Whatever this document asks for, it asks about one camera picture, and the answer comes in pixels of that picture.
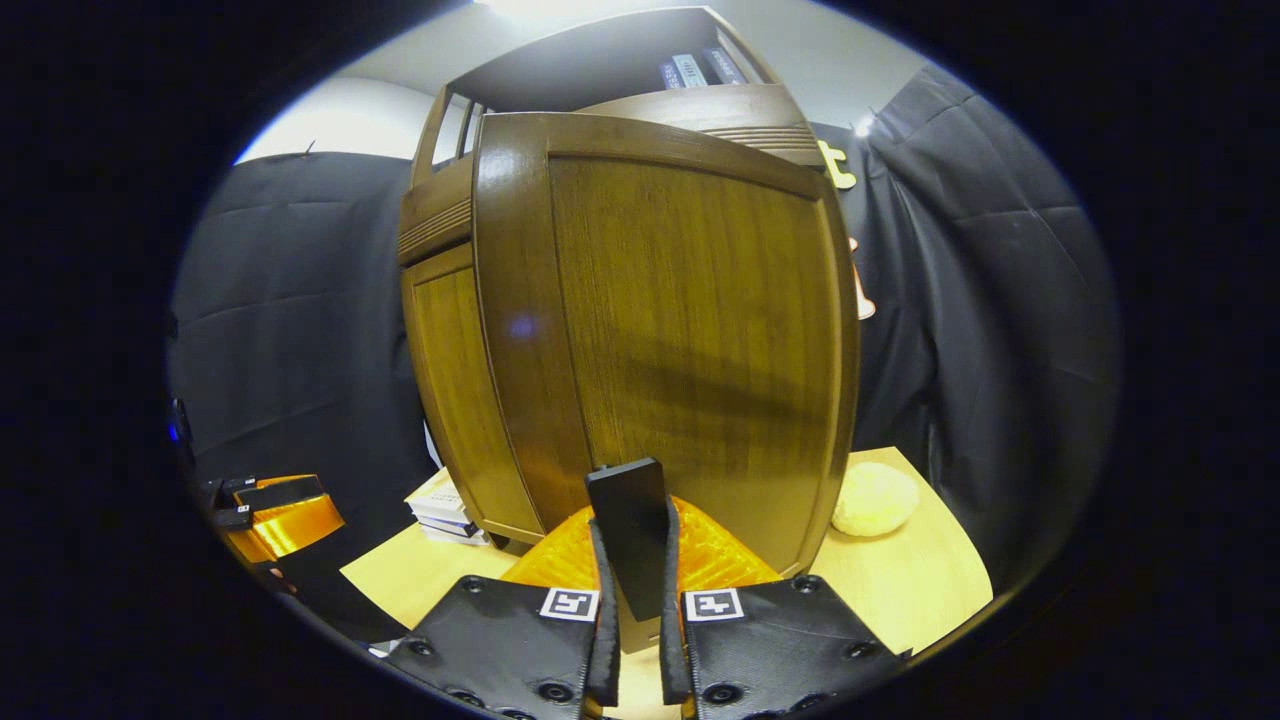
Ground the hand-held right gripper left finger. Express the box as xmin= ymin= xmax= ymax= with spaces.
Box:
xmin=385 ymin=505 xmax=622 ymax=720

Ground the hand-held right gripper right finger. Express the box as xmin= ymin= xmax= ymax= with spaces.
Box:
xmin=659 ymin=497 xmax=906 ymax=720

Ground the wooden shoe cabinet door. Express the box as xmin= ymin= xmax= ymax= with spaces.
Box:
xmin=402 ymin=243 xmax=547 ymax=547
xmin=473 ymin=112 xmax=862 ymax=651

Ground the wooden double-door shoe cabinet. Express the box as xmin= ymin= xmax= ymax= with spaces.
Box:
xmin=398 ymin=5 xmax=863 ymax=651

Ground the white paperback book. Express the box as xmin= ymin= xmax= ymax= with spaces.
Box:
xmin=412 ymin=504 xmax=492 ymax=547

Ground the black backdrop cloth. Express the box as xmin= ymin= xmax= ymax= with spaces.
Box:
xmin=165 ymin=65 xmax=1123 ymax=643

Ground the pale yellow plush toy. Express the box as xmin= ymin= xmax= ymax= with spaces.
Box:
xmin=831 ymin=461 xmax=920 ymax=539

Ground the dark spine book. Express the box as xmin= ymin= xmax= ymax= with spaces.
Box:
xmin=702 ymin=46 xmax=747 ymax=87

